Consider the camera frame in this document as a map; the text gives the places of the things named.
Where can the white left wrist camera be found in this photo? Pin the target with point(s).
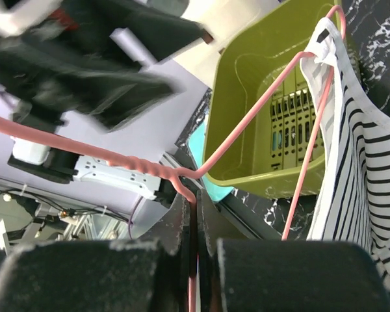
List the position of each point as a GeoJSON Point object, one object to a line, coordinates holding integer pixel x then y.
{"type": "Point", "coordinates": [16, 20]}

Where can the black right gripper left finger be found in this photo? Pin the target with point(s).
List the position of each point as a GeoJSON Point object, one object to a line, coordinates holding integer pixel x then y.
{"type": "Point", "coordinates": [149, 273]}

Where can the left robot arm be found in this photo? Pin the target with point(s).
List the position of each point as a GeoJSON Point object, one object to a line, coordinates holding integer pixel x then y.
{"type": "Point", "coordinates": [63, 167]}

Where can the pink wire hanger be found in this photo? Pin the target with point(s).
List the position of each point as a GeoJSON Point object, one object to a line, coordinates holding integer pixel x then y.
{"type": "Point", "coordinates": [234, 136]}

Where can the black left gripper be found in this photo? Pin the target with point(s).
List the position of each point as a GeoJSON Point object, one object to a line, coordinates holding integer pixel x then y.
{"type": "Point", "coordinates": [87, 57]}

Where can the olive green plastic basket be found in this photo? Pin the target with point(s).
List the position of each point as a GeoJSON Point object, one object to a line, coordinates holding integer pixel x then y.
{"type": "Point", "coordinates": [267, 157]}

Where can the black white striped tank top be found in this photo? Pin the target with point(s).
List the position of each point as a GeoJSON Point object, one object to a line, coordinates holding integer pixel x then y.
{"type": "Point", "coordinates": [354, 200]}

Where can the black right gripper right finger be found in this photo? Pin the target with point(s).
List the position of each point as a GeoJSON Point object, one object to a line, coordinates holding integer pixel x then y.
{"type": "Point", "coordinates": [239, 274]}

